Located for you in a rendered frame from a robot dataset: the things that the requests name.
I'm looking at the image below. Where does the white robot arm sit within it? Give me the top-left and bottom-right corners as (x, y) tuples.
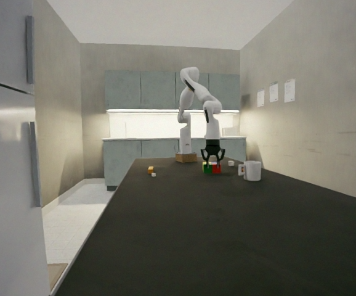
(177, 67), (222, 154)

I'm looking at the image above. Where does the green cube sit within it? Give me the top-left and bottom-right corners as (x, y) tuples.
(203, 163), (212, 173)

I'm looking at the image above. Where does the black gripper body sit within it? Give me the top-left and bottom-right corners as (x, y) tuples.
(205, 139), (220, 155)

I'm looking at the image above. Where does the white mug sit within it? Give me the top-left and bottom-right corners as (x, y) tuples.
(238, 161), (261, 181)

